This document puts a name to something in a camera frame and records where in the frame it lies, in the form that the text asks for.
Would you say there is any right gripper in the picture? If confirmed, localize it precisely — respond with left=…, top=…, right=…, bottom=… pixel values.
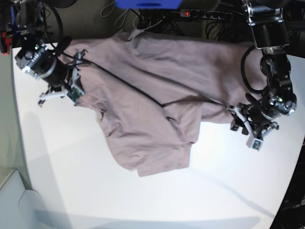
left=38, top=49, right=87, bottom=106

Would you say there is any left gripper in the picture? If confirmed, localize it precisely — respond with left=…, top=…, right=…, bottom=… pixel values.
left=227, top=104, right=279, bottom=140

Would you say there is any mauve t-shirt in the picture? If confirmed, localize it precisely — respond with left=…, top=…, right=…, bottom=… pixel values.
left=66, top=30, right=249, bottom=177

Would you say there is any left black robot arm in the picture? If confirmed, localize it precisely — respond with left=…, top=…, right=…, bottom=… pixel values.
left=228, top=0, right=297, bottom=150

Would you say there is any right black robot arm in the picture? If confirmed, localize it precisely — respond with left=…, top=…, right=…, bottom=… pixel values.
left=15, top=0, right=86, bottom=107

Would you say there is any red and black clamp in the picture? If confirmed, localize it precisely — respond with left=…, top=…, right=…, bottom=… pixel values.
left=0, top=31, right=12, bottom=55

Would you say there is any blue plastic box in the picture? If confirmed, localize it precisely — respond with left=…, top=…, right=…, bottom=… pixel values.
left=115, top=0, right=182, bottom=9

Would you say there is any black power strip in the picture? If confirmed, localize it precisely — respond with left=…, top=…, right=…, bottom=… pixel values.
left=179, top=9, right=233, bottom=21

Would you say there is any grey rounded bin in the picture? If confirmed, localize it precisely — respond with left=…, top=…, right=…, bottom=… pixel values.
left=0, top=169, right=48, bottom=229

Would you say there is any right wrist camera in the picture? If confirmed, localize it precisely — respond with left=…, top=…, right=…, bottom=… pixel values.
left=66, top=84, right=85, bottom=104

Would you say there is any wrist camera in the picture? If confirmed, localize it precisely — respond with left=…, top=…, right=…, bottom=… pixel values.
left=66, top=84, right=85, bottom=104
left=246, top=135, right=264, bottom=151

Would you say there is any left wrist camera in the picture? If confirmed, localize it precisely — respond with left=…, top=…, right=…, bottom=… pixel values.
left=246, top=135, right=264, bottom=151

